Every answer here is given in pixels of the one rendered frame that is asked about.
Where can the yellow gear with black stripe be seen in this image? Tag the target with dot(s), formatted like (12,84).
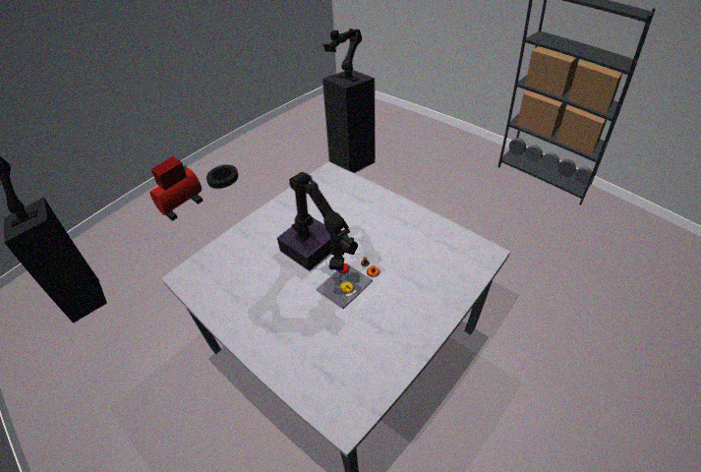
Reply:
(345,289)

